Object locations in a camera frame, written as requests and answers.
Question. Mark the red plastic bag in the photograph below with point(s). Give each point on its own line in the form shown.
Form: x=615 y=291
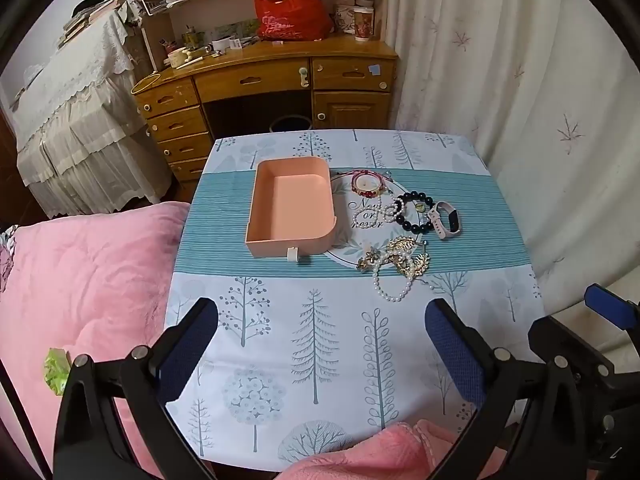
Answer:
x=290 y=10

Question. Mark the pink knit cloth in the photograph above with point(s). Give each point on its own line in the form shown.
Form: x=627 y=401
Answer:
x=380 y=455

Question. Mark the tree print tablecloth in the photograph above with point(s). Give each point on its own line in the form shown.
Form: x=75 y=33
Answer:
x=310 y=320

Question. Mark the green packet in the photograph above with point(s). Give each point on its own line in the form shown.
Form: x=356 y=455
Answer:
x=56 y=370

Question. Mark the white leaf print curtain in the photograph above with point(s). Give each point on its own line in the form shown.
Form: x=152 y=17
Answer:
x=500 y=60

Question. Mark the pink smart band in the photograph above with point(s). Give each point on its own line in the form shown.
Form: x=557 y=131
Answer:
x=445 y=215

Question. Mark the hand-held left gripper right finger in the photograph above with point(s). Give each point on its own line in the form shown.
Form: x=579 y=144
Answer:
x=456 y=352

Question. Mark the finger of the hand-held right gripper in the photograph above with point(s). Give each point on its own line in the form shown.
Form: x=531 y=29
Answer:
x=607 y=306
x=550 y=335

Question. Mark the gold flower brooch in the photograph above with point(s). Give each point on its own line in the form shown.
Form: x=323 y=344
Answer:
x=368 y=260

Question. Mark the gold leaf brooch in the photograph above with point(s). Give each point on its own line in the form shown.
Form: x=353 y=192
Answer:
x=400 y=247

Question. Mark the floral paper bag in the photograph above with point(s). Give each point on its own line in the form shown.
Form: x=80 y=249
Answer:
x=344 y=19

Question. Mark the dark trash bin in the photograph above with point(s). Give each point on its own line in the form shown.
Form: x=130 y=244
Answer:
x=289 y=124

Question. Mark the wooden desk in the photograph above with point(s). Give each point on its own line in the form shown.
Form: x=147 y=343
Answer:
x=225 y=80

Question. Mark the pink blanket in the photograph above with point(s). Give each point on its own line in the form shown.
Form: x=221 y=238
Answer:
x=75 y=285

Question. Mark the white lace cover cloth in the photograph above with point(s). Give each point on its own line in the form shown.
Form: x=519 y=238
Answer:
x=85 y=110

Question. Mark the wooden hoop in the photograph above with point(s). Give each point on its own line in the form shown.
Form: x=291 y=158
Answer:
x=136 y=86

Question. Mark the red print mug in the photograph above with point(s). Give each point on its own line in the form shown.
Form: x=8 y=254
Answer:
x=364 y=24

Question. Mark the cream cup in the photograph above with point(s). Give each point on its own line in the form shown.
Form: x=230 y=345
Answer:
x=179 y=58

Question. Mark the stack of books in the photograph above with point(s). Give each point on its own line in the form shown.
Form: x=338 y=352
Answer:
x=85 y=20

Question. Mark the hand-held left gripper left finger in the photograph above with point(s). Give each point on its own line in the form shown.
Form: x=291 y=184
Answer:
x=186 y=350

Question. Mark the patterned cloth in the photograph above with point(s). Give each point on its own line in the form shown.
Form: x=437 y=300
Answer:
x=7 y=255

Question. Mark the pink plastic drawer tray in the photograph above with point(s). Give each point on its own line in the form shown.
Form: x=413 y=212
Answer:
x=290 y=200

